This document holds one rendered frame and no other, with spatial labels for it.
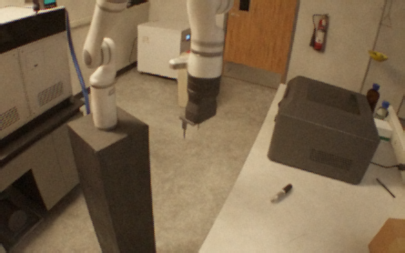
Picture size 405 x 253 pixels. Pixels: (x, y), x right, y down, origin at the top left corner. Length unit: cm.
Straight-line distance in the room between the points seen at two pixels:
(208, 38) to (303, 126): 71
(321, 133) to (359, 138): 17
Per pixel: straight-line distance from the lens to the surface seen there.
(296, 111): 118
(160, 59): 411
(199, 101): 64
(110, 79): 99
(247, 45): 429
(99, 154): 99
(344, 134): 120
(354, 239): 113
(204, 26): 58
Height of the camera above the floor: 168
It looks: 32 degrees down
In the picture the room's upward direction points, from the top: 5 degrees clockwise
